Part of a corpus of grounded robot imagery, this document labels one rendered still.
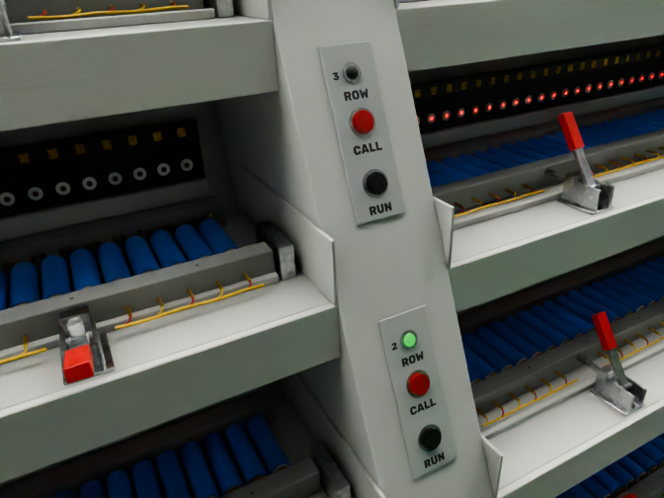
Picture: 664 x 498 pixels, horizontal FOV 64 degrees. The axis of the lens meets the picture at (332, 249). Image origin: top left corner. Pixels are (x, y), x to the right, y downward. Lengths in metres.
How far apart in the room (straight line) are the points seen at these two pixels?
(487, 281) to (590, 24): 0.25
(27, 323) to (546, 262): 0.39
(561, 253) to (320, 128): 0.25
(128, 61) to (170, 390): 0.20
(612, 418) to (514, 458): 0.11
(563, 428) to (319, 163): 0.34
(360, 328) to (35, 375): 0.20
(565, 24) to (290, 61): 0.26
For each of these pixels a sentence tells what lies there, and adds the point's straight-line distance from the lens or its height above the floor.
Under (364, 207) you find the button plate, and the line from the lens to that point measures 0.37.
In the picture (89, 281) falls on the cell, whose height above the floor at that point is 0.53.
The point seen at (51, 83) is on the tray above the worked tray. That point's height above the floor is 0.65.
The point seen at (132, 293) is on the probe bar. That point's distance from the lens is 0.38.
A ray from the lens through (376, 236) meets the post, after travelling 0.38.
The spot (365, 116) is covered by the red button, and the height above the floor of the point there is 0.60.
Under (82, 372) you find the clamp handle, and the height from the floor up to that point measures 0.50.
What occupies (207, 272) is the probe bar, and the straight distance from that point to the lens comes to 0.38.
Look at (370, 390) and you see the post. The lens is 0.39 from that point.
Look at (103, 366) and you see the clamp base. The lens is 0.35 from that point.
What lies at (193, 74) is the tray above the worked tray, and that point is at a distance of 0.36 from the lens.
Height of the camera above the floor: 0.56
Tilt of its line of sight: 7 degrees down
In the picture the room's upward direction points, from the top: 13 degrees counter-clockwise
